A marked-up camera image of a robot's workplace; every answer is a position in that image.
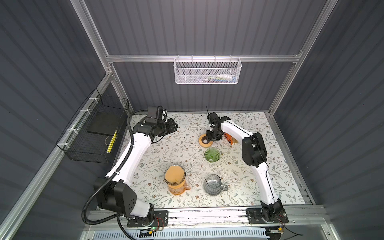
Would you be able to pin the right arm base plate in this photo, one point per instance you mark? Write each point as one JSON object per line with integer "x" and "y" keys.
{"x": 264, "y": 216}

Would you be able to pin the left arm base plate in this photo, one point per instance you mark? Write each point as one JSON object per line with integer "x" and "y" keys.
{"x": 155, "y": 218}

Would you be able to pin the black flat box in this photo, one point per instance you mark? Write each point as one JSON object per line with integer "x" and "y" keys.
{"x": 104, "y": 124}

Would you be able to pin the grey glass carafe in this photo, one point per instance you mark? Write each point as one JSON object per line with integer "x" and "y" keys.
{"x": 213, "y": 185}

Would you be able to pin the yellow green striped stick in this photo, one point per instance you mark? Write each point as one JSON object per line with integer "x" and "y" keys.
{"x": 111, "y": 144}

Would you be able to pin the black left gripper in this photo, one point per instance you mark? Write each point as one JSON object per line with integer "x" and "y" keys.
{"x": 171, "y": 127}

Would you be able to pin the green glass dripper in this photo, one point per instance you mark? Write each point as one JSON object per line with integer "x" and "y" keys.
{"x": 212, "y": 155}

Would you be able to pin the black wire basket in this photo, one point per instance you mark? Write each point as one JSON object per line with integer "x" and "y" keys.
{"x": 79, "y": 145}

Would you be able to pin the white wire mesh basket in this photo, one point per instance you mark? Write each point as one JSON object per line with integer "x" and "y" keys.
{"x": 189, "y": 71}

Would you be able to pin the markers in white basket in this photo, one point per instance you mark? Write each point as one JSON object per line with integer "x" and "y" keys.
{"x": 225, "y": 78}

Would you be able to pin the floral table mat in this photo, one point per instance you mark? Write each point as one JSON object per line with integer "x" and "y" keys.
{"x": 182, "y": 148}

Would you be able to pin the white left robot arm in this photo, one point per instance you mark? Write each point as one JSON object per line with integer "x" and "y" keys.
{"x": 114, "y": 192}

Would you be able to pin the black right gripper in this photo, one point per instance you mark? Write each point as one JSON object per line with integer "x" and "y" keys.
{"x": 208, "y": 135}

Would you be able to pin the orange glass carafe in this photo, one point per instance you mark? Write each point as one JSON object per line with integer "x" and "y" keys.
{"x": 179, "y": 189}

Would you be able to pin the grey glass dripper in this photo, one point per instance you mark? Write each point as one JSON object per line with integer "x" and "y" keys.
{"x": 166, "y": 180}

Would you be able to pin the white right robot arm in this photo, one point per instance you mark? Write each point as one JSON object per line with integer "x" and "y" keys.
{"x": 254, "y": 154}

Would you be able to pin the orange coffee filter holder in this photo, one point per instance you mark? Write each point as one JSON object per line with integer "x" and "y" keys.
{"x": 230, "y": 139}

